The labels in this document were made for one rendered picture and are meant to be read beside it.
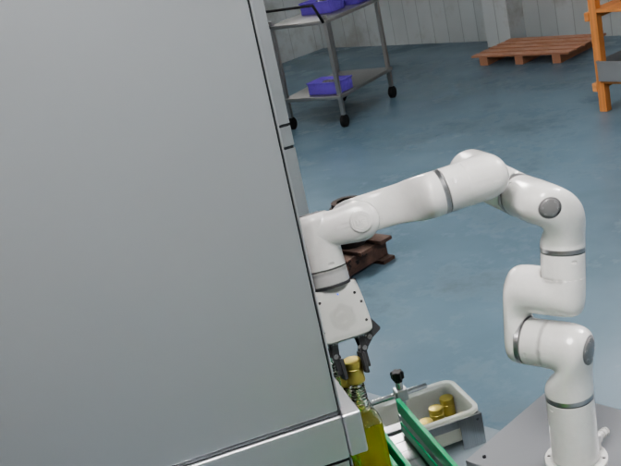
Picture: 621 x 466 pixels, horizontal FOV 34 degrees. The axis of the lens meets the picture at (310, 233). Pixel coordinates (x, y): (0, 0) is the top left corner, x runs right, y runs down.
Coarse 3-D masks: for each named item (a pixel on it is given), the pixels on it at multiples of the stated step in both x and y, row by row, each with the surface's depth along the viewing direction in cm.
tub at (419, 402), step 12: (432, 384) 245; (444, 384) 245; (456, 384) 243; (408, 396) 243; (420, 396) 244; (432, 396) 245; (456, 396) 242; (468, 396) 237; (384, 408) 242; (396, 408) 243; (408, 408) 244; (420, 408) 245; (456, 408) 244; (468, 408) 236; (384, 420) 243; (396, 420) 244; (444, 420) 229
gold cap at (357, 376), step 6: (348, 360) 187; (354, 360) 186; (360, 360) 186; (348, 366) 185; (354, 366) 185; (360, 366) 186; (348, 372) 186; (354, 372) 186; (360, 372) 186; (348, 378) 186; (354, 378) 186; (360, 378) 186; (348, 384) 187; (354, 384) 186
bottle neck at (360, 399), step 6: (360, 384) 189; (354, 390) 187; (360, 390) 187; (354, 396) 188; (360, 396) 188; (366, 396) 189; (354, 402) 188; (360, 402) 188; (366, 402) 188; (360, 408) 188; (366, 408) 189
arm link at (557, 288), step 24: (528, 264) 202; (552, 264) 193; (576, 264) 193; (504, 288) 201; (528, 288) 197; (552, 288) 194; (576, 288) 194; (504, 312) 201; (528, 312) 200; (552, 312) 196; (576, 312) 195; (504, 336) 203
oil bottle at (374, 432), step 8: (368, 416) 188; (376, 416) 188; (368, 424) 188; (376, 424) 188; (368, 432) 188; (376, 432) 189; (368, 440) 189; (376, 440) 189; (384, 440) 190; (368, 448) 189; (376, 448) 190; (384, 448) 190; (360, 456) 190; (368, 456) 190; (376, 456) 190; (384, 456) 191; (360, 464) 191; (368, 464) 190; (376, 464) 191; (384, 464) 191
